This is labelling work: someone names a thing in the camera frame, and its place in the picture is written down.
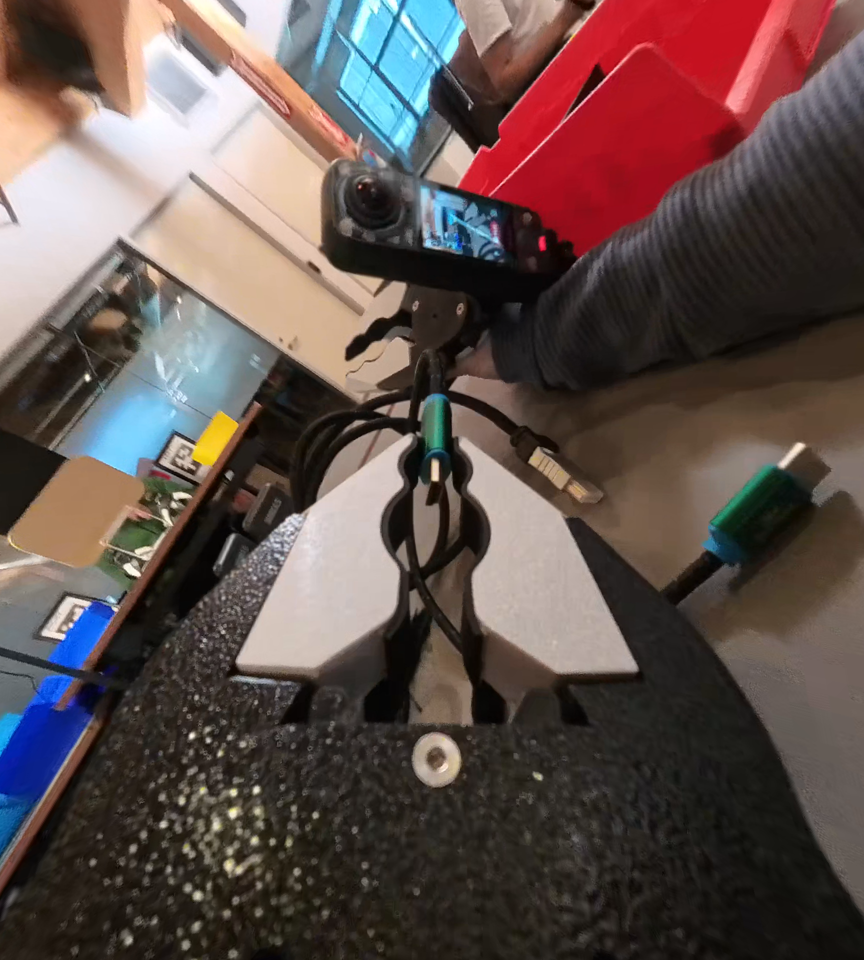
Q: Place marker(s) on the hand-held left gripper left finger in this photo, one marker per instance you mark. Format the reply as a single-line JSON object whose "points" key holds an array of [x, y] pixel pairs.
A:
{"points": [[319, 592]]}

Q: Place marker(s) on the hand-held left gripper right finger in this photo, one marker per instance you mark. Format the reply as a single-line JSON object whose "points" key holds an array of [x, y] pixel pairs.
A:
{"points": [[552, 600]]}

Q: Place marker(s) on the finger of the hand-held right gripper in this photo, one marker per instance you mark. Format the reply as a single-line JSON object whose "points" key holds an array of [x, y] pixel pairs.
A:
{"points": [[391, 319], [394, 375]]}

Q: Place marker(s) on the red plastic bin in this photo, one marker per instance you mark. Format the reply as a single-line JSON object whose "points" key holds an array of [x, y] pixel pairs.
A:
{"points": [[702, 30], [627, 150]]}

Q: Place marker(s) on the person's right forearm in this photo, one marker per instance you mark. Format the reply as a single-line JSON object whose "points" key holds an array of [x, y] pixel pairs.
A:
{"points": [[739, 247]]}

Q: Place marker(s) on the dark grey hard case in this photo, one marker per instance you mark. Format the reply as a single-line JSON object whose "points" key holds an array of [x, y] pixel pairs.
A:
{"points": [[233, 553], [267, 510]]}

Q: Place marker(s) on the white door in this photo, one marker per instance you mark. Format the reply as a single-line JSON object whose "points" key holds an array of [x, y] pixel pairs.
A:
{"points": [[237, 262], [274, 180]]}

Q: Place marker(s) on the dark office chair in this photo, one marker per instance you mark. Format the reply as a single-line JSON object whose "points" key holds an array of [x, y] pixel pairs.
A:
{"points": [[458, 101]]}

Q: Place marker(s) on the small yellow plastic bin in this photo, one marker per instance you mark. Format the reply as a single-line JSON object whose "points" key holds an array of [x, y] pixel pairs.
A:
{"points": [[214, 439]]}

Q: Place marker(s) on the framed tag sign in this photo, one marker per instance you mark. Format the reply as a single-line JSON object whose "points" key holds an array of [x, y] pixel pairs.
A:
{"points": [[64, 616], [177, 454]]}

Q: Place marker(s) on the dark blue plastic bin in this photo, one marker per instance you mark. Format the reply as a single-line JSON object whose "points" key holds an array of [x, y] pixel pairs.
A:
{"points": [[96, 626], [34, 742]]}

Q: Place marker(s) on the black tripod light stand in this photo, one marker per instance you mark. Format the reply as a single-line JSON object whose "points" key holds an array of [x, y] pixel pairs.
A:
{"points": [[27, 660]]}

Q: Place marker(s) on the wall air vent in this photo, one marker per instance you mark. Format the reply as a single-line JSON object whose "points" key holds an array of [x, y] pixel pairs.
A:
{"points": [[177, 79]]}

